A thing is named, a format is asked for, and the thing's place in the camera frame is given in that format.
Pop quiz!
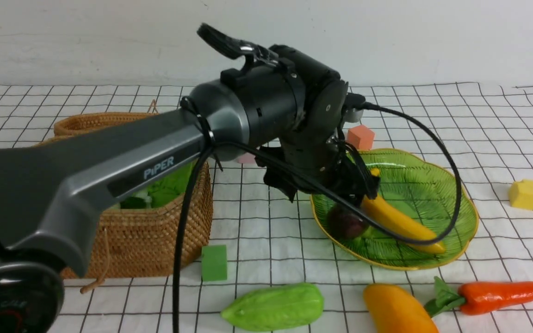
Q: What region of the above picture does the green chayote gourd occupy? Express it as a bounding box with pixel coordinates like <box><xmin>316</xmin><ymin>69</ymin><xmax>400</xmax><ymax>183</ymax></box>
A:
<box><xmin>220</xmin><ymin>282</ymin><xmax>324</xmax><ymax>332</ymax></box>

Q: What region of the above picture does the green foam block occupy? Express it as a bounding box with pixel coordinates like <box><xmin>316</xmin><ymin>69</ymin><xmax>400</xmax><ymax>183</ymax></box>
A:
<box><xmin>201</xmin><ymin>244</ymin><xmax>228</xmax><ymax>282</ymax></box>

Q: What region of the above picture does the yellow banana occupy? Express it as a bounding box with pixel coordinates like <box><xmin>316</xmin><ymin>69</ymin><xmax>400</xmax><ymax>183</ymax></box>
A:
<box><xmin>361</xmin><ymin>167</ymin><xmax>446</xmax><ymax>255</ymax></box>

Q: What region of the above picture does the yellow foam cube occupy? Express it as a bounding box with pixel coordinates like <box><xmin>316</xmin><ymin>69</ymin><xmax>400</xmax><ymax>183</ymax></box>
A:
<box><xmin>508</xmin><ymin>179</ymin><xmax>533</xmax><ymax>210</ymax></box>

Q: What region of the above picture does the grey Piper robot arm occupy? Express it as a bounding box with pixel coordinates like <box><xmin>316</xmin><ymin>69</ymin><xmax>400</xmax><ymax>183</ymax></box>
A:
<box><xmin>0</xmin><ymin>41</ymin><xmax>379</xmax><ymax>333</ymax></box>

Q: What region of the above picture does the pink foam block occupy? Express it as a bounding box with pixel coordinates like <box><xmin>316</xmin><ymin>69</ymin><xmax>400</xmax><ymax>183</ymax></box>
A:
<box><xmin>236</xmin><ymin>153</ymin><xmax>256</xmax><ymax>165</ymax></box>

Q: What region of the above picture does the woven rattan basket lid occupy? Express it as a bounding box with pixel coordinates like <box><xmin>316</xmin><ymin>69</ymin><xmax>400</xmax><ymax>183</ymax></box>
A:
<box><xmin>53</xmin><ymin>99</ymin><xmax>160</xmax><ymax>136</ymax></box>

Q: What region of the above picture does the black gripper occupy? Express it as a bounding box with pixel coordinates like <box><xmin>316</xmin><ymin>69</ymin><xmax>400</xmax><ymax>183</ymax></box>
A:
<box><xmin>254</xmin><ymin>136</ymin><xmax>380</xmax><ymax>206</ymax></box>

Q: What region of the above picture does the orange foam cube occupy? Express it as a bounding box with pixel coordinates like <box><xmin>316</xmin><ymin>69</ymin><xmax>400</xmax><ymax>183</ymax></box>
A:
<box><xmin>346</xmin><ymin>125</ymin><xmax>376</xmax><ymax>150</ymax></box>

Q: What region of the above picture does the white checkered tablecloth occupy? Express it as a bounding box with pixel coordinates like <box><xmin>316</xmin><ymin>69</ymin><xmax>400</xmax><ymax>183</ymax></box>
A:
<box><xmin>0</xmin><ymin>83</ymin><xmax>533</xmax><ymax>333</ymax></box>

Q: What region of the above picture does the woven rattan basket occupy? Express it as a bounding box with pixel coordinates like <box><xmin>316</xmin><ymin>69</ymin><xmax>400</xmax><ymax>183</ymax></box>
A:
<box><xmin>33</xmin><ymin>136</ymin><xmax>213</xmax><ymax>279</ymax></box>

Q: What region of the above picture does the dark purple mangosteen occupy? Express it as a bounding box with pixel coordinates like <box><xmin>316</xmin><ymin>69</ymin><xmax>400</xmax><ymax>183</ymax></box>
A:
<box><xmin>327</xmin><ymin>206</ymin><xmax>370</xmax><ymax>240</ymax></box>

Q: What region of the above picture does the black cable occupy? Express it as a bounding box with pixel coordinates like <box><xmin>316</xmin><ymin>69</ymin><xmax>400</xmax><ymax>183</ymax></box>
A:
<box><xmin>172</xmin><ymin>103</ymin><xmax>462</xmax><ymax>333</ymax></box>

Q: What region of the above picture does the orange carrot with leaves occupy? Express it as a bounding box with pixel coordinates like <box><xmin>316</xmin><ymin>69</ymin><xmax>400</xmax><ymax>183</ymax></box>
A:
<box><xmin>424</xmin><ymin>277</ymin><xmax>533</xmax><ymax>317</ymax></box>

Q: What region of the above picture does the orange yellow mango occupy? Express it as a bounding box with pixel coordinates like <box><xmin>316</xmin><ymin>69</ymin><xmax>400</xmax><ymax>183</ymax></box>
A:
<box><xmin>362</xmin><ymin>283</ymin><xmax>439</xmax><ymax>333</ymax></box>

